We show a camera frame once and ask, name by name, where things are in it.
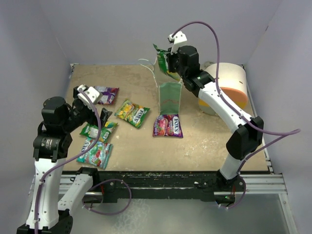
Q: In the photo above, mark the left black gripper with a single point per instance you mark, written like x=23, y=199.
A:
x=92, y=119

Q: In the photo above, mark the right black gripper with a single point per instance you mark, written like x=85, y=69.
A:
x=170, y=58

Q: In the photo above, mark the green snack packet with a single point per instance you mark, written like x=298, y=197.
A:
x=162, y=56
x=91, y=131

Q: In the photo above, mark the green paper bag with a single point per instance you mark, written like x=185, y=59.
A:
x=169, y=89

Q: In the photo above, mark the white round drawer box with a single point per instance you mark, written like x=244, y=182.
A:
x=232, y=80

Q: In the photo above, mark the purple Fox's candy bag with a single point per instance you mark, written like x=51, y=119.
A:
x=167, y=126

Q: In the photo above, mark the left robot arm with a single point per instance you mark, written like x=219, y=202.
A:
x=48, y=214

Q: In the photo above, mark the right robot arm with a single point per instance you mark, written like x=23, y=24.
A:
x=246, y=130

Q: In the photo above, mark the yellow green Fox's candy bag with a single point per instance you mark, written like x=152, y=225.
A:
x=132, y=113

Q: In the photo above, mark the teal Fox's candy bag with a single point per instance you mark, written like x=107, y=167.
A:
x=98, y=156

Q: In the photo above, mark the purple snack packet back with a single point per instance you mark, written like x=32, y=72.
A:
x=108, y=94

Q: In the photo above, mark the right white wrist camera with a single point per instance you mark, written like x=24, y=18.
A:
x=177, y=40

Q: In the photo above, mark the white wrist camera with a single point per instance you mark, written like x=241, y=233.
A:
x=177, y=40
x=93, y=94

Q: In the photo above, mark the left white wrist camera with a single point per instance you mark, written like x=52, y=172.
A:
x=93, y=94

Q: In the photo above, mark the black base frame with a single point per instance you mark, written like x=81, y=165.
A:
x=206, y=186

